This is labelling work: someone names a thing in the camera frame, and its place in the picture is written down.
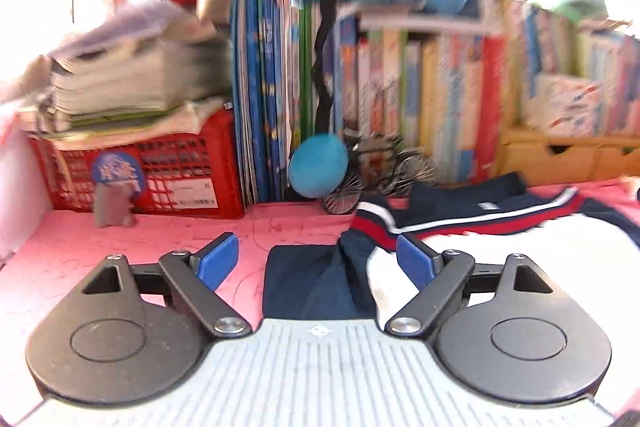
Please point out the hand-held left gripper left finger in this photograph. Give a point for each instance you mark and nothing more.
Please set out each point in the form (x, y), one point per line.
(217, 262)

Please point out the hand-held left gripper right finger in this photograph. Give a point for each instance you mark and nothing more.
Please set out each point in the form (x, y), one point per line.
(415, 259)

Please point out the navy and white shirt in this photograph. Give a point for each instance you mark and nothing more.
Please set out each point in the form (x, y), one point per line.
(310, 282)

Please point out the pink printed blanket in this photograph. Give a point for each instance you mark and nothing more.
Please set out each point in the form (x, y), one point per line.
(150, 237)

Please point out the red plastic basket with label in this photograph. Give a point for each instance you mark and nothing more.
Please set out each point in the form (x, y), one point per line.
(175, 167)

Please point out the miniature bicycle model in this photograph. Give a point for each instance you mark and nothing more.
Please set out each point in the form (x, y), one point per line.
(375, 162)

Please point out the small grey figurine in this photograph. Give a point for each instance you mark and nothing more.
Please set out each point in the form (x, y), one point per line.
(112, 207)

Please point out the blue plush ball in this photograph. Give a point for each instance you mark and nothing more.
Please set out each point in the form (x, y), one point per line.
(317, 164)

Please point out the row of books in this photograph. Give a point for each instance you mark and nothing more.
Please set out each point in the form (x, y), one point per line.
(450, 97)

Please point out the wooden drawer organizer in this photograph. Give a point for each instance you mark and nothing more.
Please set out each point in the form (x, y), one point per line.
(565, 157)

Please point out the stack of paper booklets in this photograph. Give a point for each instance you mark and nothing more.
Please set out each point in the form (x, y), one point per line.
(125, 77)

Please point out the white box with colourful print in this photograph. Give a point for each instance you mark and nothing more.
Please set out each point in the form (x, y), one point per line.
(565, 104)

